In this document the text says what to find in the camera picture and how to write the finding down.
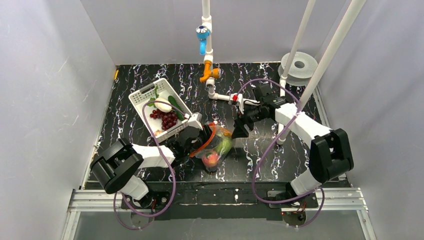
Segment white perforated plastic basket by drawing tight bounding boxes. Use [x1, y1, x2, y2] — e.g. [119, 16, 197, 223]
[128, 78, 192, 143]

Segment orange faucet valve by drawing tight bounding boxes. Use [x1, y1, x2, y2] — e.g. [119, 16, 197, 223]
[199, 60, 222, 83]

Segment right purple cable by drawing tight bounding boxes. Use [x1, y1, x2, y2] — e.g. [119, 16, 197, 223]
[235, 78, 326, 228]

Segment white filament spool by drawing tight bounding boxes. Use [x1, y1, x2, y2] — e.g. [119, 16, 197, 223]
[278, 51, 318, 87]

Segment fake green cucumber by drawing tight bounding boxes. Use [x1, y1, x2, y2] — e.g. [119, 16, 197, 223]
[167, 95, 185, 121]

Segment clear zip top bag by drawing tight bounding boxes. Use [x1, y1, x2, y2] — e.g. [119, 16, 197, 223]
[189, 121, 235, 173]

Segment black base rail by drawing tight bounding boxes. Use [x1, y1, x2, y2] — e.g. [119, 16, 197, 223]
[121, 182, 320, 221]

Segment blue faucet valve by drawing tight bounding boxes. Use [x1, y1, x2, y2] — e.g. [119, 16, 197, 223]
[196, 25, 211, 55]

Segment fake red apple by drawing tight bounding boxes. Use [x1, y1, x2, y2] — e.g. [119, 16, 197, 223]
[201, 150, 220, 168]

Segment purple cable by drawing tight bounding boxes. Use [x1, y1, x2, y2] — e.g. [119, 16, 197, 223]
[235, 78, 326, 228]
[112, 100, 191, 231]

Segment fake orange ginger root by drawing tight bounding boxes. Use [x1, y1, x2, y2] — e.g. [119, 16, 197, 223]
[219, 127, 232, 138]

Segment fake green cabbage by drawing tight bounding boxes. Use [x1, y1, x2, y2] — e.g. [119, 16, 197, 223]
[214, 137, 233, 156]

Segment fake purple grapes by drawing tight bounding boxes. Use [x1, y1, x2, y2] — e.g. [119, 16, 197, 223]
[149, 109, 179, 130]

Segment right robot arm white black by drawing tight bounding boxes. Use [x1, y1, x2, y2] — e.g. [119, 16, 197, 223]
[229, 83, 354, 205]

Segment yellow pencil at wall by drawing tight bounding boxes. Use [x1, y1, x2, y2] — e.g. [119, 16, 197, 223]
[113, 69, 119, 81]

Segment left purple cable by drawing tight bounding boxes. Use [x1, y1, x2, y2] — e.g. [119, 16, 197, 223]
[112, 100, 191, 231]

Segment white PVC pipe frame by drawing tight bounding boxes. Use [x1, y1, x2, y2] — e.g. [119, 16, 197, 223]
[206, 0, 366, 127]

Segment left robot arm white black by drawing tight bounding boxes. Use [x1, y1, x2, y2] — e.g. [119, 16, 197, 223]
[90, 125, 213, 205]

